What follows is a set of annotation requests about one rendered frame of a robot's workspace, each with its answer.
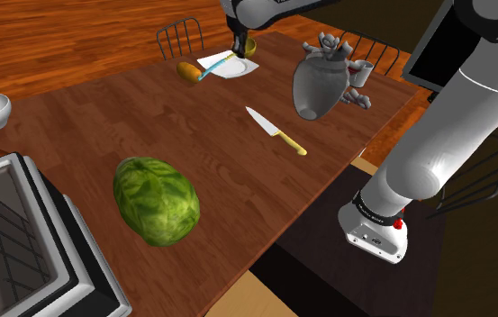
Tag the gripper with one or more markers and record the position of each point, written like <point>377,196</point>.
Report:
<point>239,41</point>

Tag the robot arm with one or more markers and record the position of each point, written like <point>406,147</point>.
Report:
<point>446,131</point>

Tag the olive yellow bowl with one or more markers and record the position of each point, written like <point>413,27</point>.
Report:
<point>251,47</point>

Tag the white square plate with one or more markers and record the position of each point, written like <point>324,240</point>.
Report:
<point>236,68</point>

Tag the light blue utensil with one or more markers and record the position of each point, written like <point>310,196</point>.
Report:
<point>213,69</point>

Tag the orange yellow potato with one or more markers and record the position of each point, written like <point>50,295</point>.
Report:
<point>187,71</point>

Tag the wooden dining table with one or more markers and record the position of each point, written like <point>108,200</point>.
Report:
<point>213,145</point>

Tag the white and red cup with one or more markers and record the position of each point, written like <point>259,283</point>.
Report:
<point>364,72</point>

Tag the green cabbage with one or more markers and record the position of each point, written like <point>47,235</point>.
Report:
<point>156,202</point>

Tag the black flat screen television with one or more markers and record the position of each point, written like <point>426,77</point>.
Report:
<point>439,48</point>

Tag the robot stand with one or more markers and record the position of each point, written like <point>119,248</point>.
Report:
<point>318,272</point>

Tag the white and black toaster oven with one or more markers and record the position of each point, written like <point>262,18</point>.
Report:
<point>33,246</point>

